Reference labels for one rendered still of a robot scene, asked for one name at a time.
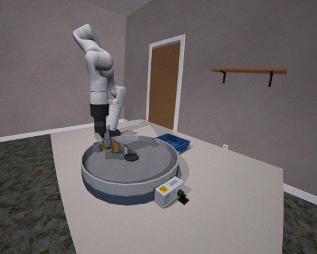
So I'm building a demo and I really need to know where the blue square tray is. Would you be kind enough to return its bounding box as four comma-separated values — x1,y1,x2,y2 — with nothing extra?
156,133,191,154

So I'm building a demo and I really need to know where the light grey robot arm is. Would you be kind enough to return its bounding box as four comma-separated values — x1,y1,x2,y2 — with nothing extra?
72,24,127,131

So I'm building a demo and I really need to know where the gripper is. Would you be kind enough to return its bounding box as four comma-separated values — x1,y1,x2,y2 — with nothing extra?
90,91,118,145

